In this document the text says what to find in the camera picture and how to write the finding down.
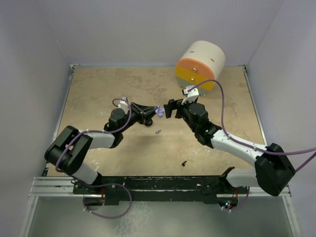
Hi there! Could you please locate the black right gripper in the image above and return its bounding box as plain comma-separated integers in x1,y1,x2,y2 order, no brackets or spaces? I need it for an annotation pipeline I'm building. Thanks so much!
164,98,198,133

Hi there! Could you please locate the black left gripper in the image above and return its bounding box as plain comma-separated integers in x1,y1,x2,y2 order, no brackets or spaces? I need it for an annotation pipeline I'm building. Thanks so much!
118,102,157,133

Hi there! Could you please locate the purple earbud charging case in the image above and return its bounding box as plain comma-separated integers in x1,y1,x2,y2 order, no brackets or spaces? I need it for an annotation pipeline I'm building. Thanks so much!
155,106,163,118

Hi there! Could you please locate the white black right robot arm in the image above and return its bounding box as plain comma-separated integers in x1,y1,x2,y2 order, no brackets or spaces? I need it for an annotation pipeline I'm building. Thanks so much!
163,99,296,197

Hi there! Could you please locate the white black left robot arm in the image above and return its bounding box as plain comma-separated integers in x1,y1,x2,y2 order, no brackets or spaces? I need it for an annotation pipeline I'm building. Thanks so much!
44,99,158,194

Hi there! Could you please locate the black earbud charging case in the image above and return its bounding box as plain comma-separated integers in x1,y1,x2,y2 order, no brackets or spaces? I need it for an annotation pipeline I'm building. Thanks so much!
144,119,153,126

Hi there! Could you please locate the round three-drawer storage box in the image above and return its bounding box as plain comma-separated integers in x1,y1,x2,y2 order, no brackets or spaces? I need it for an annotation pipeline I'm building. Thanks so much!
175,40,226,88

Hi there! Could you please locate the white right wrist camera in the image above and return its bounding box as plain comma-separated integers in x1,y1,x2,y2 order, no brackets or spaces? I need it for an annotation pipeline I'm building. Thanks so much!
182,85,199,104

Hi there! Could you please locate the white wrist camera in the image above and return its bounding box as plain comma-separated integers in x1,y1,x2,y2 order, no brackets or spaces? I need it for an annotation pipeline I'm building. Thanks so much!
182,85,199,104
118,97,129,114

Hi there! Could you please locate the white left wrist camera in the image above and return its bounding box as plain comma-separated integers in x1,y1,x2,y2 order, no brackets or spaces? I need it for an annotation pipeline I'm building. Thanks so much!
118,97,129,114

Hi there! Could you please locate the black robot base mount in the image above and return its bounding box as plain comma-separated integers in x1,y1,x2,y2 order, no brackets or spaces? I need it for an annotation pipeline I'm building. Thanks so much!
72,171,247,205

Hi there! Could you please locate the aluminium frame rail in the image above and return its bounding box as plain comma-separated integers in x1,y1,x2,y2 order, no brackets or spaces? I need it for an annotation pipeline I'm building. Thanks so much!
30,177,292,198

